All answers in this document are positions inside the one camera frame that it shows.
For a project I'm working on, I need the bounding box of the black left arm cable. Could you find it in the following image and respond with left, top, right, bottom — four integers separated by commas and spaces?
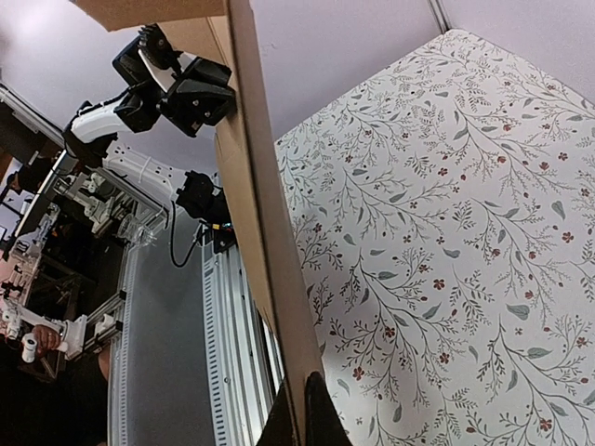
167, 203, 205, 269

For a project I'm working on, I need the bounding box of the white floral table cloth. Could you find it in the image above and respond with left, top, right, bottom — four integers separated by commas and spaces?
276, 30, 594, 445

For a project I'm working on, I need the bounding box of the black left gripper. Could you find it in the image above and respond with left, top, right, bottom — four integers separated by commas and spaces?
157, 58, 235, 138

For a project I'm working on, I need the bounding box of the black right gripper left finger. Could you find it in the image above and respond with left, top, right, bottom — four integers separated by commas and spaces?
259, 389, 300, 446

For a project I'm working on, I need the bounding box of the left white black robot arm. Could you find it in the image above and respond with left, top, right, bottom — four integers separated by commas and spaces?
62, 26, 237, 253

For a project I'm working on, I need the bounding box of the operator hand on controller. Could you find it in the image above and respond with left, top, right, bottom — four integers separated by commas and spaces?
32, 325, 61, 357

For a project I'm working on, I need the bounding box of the right aluminium corner post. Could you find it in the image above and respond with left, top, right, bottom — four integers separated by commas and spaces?
428, 0, 452, 33

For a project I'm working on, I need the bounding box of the brown cardboard box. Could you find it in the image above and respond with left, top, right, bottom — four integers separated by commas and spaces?
79, 1, 324, 445

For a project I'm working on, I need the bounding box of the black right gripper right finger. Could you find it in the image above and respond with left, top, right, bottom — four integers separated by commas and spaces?
305, 372, 352, 446

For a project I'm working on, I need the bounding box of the aluminium front rail frame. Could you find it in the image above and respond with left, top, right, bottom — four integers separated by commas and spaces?
108, 200, 283, 445

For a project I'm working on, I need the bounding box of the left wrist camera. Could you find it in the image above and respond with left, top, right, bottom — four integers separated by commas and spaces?
112, 23, 182, 93

